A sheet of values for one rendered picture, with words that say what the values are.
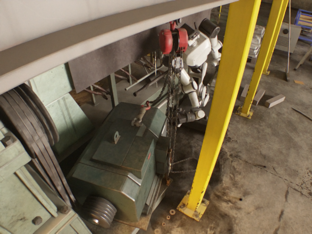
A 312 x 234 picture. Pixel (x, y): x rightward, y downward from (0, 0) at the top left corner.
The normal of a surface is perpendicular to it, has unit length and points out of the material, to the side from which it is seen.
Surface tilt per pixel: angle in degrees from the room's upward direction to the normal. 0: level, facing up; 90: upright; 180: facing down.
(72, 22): 90
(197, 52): 73
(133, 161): 0
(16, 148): 90
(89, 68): 90
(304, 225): 0
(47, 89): 90
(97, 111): 0
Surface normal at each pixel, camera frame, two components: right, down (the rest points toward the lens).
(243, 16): -0.57, 0.53
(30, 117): 0.71, -0.07
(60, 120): 0.82, 0.36
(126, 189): 0.68, -0.42
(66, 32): 0.00, -0.77
